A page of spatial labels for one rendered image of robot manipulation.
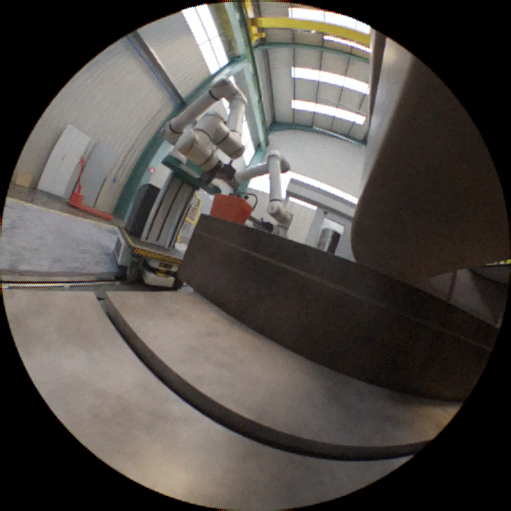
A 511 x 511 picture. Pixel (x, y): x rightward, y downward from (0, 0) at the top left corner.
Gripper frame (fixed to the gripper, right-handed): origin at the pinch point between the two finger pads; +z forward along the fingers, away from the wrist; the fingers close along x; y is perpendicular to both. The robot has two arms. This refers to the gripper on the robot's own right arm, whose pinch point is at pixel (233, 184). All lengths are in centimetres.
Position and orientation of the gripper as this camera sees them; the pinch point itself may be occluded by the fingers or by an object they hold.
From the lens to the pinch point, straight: 80.3
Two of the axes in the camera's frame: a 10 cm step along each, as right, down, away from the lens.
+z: 4.3, 1.9, 8.8
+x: -8.2, -3.3, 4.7
